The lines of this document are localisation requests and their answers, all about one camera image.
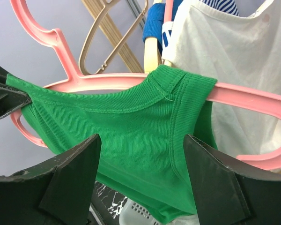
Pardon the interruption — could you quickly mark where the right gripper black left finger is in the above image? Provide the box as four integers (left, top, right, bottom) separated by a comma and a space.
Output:
39, 134, 101, 225

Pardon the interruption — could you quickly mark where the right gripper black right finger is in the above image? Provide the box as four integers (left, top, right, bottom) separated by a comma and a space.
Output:
183, 135, 251, 225

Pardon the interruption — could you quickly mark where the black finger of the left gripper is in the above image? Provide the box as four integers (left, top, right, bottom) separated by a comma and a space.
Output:
0, 83, 32, 120

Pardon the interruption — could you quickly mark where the green tank top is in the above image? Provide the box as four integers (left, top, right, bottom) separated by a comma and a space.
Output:
7, 65, 217, 224

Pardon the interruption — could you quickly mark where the pink plastic hanger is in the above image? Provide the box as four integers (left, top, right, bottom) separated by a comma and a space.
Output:
11, 0, 281, 170

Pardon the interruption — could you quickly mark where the beige wooden hanger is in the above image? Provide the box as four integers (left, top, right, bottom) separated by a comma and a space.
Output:
78, 0, 149, 75

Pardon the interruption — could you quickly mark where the cream wooden hanger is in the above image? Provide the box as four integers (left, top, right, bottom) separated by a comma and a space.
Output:
144, 0, 172, 73

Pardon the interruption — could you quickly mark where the blue white striped tank top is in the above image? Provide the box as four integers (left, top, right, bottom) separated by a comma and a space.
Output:
161, 0, 240, 52

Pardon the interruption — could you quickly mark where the white perforated plastic basket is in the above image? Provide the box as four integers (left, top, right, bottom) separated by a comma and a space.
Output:
119, 198, 161, 225

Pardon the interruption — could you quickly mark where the wooden clothes rack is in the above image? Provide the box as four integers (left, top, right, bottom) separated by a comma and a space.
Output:
81, 0, 145, 74

